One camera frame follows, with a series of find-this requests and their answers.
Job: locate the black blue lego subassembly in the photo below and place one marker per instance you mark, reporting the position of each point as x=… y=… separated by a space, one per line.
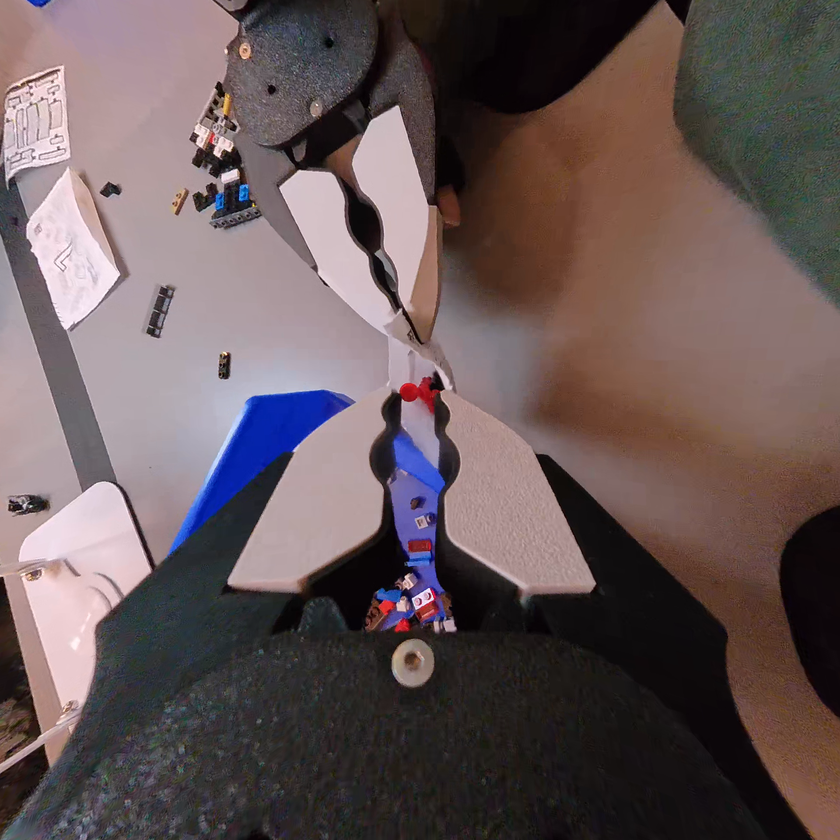
x=234 y=200

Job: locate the small brown lego piece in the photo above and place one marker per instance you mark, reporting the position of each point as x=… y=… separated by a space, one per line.
x=180 y=202

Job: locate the lego pieces pile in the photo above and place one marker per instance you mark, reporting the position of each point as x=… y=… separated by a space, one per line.
x=418 y=604

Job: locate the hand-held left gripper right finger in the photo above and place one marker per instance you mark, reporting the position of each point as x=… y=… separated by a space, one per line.
x=515 y=519

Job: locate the white paper sheets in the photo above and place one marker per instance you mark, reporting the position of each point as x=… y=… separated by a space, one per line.
x=72 y=250

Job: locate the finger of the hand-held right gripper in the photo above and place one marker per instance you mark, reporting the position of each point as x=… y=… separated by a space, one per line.
x=400 y=184
x=335 y=230

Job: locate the blue plastic bin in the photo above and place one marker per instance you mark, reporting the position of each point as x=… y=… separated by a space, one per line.
x=263 y=433

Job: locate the lego car model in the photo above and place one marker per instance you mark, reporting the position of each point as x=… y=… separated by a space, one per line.
x=217 y=138

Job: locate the small black lego beam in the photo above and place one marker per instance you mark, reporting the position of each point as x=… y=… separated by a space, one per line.
x=225 y=365

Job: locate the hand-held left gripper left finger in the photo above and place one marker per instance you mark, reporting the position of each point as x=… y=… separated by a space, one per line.
x=315 y=519

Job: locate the small numbered paper bag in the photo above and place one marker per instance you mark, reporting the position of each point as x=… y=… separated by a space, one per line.
x=410 y=355

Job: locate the black rough rounded object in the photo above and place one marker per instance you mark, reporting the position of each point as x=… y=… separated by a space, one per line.
x=817 y=591

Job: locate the small black clip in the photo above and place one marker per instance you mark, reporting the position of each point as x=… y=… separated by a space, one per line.
x=26 y=504

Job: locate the small black lego piece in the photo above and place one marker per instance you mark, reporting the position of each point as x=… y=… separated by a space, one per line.
x=110 y=189

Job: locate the small flat black piece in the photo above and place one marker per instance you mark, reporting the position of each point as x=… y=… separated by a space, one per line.
x=159 y=311

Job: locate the small red lego piece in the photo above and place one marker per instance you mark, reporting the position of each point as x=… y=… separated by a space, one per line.
x=420 y=391

